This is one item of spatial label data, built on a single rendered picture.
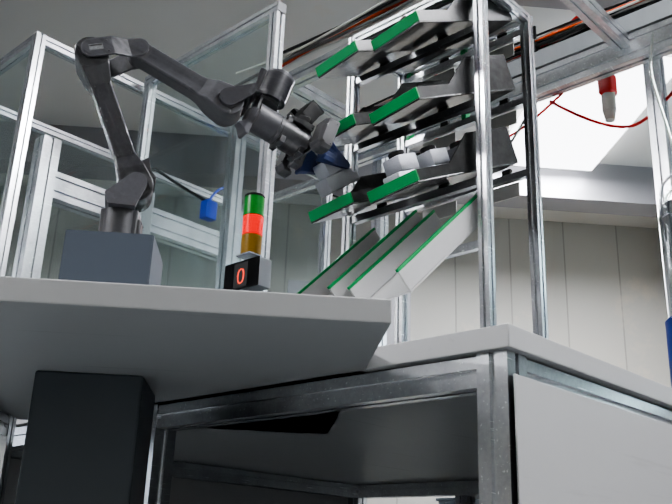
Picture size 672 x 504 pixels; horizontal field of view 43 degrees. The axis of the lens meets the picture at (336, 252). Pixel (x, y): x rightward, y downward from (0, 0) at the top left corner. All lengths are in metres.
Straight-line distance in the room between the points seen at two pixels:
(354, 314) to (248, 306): 0.12
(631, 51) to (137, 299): 2.04
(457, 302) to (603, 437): 4.87
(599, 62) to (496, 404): 1.85
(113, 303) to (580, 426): 0.62
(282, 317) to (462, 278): 5.22
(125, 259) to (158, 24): 3.05
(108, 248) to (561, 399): 0.72
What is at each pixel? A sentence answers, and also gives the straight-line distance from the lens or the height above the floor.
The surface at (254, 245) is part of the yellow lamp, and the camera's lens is 2.05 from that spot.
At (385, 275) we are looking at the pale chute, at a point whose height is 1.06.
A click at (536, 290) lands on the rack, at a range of 1.63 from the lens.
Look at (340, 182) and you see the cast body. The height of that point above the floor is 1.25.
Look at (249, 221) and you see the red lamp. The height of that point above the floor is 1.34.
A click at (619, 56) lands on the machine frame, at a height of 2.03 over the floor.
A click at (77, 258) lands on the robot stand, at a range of 1.41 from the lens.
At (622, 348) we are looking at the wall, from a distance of 6.38.
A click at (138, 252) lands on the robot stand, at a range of 1.40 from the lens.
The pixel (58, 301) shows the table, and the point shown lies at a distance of 0.99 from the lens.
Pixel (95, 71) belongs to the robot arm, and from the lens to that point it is 1.59.
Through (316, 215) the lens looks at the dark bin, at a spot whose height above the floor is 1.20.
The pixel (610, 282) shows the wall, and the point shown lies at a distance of 6.49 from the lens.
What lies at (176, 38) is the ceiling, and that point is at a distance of 4.46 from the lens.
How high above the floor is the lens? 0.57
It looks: 20 degrees up
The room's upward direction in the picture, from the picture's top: 2 degrees clockwise
